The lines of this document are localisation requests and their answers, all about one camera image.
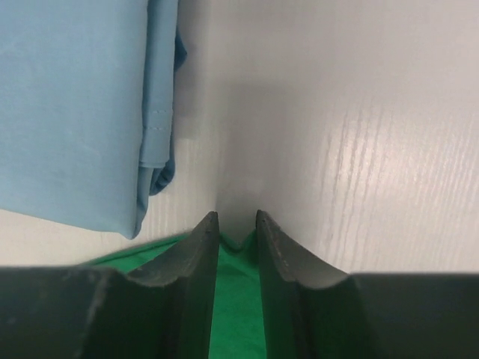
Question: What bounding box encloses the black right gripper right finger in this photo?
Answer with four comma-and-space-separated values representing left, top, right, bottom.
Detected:
256, 211, 478, 358

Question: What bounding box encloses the green t-shirt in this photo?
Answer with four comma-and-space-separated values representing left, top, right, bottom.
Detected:
88, 228, 269, 359

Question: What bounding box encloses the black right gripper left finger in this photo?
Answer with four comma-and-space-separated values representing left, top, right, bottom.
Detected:
1, 212, 219, 358

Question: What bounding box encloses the light blue folded t-shirt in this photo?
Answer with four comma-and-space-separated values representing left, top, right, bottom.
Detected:
1, 1, 178, 239

